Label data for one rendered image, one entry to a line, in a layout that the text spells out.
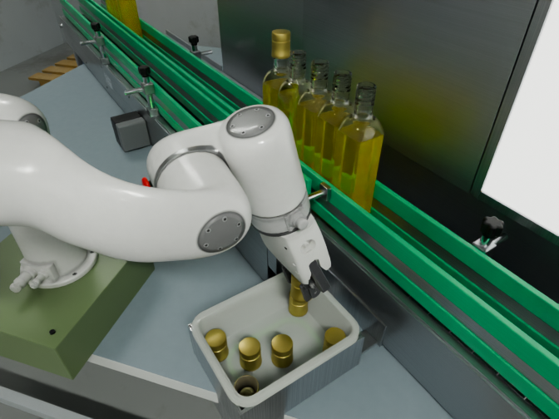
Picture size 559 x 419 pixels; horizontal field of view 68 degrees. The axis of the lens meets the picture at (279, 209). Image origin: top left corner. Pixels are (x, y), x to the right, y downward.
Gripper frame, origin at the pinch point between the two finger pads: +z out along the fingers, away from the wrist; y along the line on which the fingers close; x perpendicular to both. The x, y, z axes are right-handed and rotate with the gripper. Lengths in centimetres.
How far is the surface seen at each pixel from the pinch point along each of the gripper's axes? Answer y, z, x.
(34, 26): 444, 69, -4
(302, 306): 3.4, 12.6, 0.3
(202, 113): 59, 4, -13
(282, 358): -2.7, 10.5, 8.6
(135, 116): 83, 9, 0
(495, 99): -4.2, -13.2, -34.4
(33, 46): 438, 83, 7
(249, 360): -0.3, 8.9, 12.7
